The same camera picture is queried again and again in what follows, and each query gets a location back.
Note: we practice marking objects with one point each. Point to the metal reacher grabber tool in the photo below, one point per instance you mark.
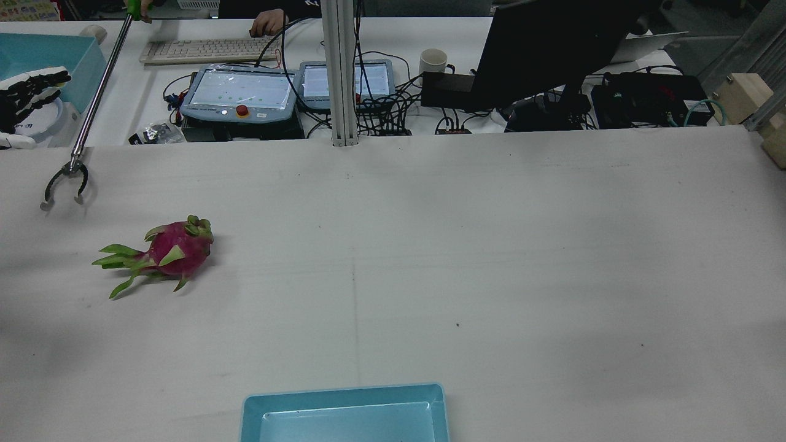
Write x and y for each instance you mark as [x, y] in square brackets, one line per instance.
[101, 80]

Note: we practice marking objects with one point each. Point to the colourful printed box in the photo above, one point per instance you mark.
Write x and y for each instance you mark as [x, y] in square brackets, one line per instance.
[27, 9]

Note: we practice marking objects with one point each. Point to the aluminium frame bar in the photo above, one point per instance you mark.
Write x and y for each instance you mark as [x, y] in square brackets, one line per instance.
[758, 43]

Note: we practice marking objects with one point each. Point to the aluminium profile post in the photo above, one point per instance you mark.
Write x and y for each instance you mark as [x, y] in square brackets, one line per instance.
[339, 67]

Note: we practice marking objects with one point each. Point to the black computer monitor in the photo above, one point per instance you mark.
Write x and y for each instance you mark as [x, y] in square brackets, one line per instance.
[552, 43]

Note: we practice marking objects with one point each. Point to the white computer mouse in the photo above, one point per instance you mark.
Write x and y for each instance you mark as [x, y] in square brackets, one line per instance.
[93, 34]

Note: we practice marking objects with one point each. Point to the white round device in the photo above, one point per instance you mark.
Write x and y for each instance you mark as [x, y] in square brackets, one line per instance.
[58, 126]

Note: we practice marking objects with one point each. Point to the small black box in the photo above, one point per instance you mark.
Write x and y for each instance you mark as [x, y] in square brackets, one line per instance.
[445, 91]

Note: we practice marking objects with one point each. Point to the person in dark clothing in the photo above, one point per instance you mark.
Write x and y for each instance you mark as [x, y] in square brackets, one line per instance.
[270, 5]

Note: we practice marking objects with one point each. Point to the clear plastic bag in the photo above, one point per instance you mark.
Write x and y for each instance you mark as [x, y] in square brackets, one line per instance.
[156, 132]

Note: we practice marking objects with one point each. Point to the light blue plastic bin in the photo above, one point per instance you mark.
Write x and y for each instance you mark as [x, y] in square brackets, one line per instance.
[344, 423]
[37, 52]

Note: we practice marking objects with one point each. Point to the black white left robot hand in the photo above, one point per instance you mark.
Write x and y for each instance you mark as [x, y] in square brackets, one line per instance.
[21, 98]

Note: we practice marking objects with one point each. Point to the white mug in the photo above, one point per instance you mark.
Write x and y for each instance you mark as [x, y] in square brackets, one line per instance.
[433, 61]

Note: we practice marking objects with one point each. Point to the light wooden block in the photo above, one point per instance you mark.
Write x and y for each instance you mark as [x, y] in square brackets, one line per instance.
[743, 98]
[776, 144]

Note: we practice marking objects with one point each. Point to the black electronics unit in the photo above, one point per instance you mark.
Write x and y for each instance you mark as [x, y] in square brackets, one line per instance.
[645, 98]

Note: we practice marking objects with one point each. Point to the pink dragon fruit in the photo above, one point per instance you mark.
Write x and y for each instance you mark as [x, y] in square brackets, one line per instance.
[175, 245]

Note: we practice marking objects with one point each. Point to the grey teach pendant red button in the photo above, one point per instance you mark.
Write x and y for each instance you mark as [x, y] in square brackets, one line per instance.
[245, 89]

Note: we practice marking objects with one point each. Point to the person's bare hand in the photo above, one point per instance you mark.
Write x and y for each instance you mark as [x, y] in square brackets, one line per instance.
[268, 24]

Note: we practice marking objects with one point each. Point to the white computer keyboard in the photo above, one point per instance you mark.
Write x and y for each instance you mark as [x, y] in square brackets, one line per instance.
[202, 50]

